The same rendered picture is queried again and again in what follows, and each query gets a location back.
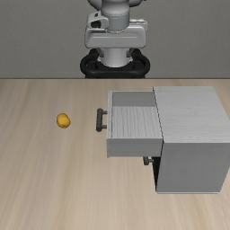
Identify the grey open drawer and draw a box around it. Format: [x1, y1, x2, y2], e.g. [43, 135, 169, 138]
[95, 90, 164, 159]

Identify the grey cabinet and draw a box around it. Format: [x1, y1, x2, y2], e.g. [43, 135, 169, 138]
[143, 85, 230, 195]

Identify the yellow mango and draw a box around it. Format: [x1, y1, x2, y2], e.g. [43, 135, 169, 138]
[56, 112, 72, 129]

